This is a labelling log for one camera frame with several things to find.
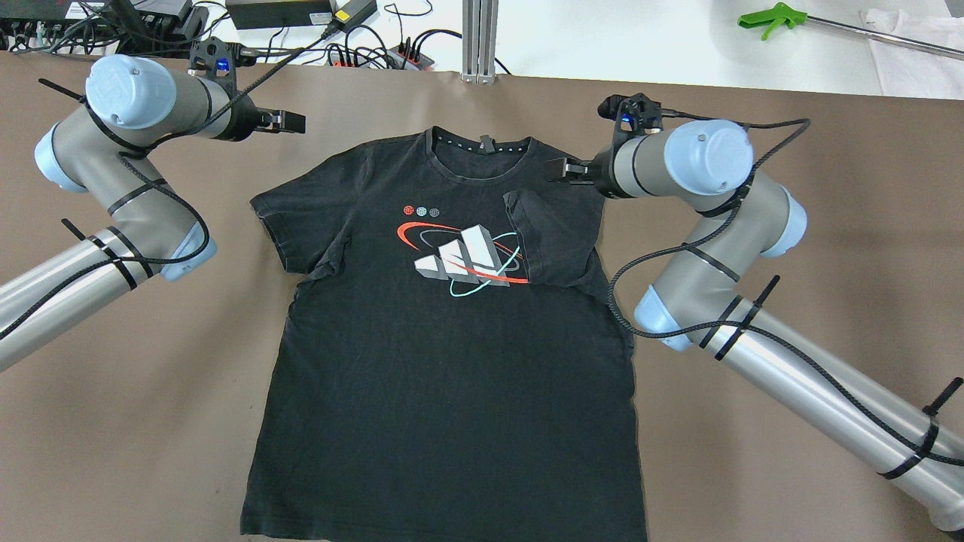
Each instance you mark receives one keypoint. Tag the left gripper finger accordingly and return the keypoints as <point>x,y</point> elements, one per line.
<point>289,122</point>

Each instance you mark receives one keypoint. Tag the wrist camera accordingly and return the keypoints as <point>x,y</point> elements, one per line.
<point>637,114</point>
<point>215,59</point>

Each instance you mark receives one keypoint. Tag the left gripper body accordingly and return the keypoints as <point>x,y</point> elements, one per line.
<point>242,124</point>

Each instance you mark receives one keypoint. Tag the grey orange usb hub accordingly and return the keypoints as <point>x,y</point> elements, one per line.
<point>339,55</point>
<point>411,60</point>

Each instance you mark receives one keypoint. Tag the aluminium frame post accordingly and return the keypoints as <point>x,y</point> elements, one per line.
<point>479,29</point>

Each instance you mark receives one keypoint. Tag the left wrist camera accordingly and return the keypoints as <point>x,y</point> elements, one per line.
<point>215,59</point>

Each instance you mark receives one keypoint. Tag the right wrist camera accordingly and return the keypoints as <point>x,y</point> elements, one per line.
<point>637,114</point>

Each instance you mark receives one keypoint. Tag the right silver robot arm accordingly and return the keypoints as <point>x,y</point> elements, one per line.
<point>744,217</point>

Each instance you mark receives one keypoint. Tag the black flat box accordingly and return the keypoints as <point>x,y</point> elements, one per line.
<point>248,15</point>

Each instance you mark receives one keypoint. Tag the green handled reacher tool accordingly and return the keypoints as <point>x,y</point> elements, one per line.
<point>782,15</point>

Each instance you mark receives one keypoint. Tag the black power adapter brick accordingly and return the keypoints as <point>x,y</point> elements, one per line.
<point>348,15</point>

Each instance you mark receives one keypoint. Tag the black t-shirt with logo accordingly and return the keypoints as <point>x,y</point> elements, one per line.
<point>449,368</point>

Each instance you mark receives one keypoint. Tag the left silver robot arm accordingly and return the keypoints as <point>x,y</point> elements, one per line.
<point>130,106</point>

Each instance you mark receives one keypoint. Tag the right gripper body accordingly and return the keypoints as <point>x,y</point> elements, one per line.
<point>599,172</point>

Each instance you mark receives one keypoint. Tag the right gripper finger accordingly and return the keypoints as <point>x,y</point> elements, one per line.
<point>561,169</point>

